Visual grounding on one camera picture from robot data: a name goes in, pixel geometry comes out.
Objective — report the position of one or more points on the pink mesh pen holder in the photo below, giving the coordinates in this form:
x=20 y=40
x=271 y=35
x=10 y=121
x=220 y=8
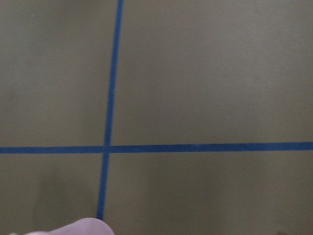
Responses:
x=85 y=226

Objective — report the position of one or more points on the brown paper table cover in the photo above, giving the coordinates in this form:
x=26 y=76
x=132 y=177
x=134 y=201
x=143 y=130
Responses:
x=158 y=117

